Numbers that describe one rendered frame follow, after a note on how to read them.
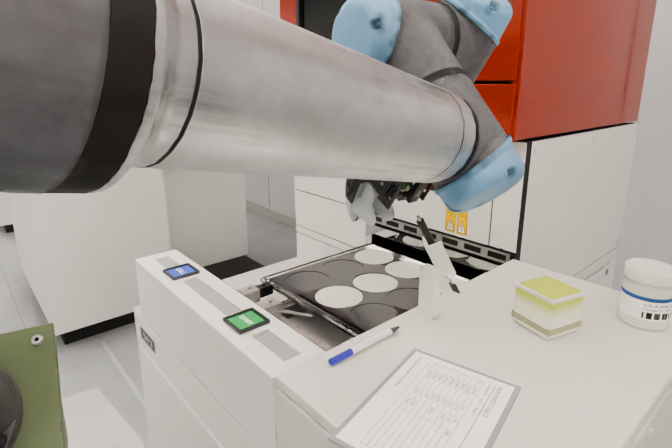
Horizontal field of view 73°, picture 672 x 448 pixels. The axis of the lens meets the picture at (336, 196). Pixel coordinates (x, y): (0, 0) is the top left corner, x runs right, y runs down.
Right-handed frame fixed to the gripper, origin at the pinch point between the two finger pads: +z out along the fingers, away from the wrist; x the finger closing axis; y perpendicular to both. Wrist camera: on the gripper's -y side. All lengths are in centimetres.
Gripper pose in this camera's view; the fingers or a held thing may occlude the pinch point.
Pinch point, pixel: (354, 211)
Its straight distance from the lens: 70.5
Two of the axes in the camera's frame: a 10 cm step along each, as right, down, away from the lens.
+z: -3.3, 7.1, 6.3
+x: 7.8, -1.7, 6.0
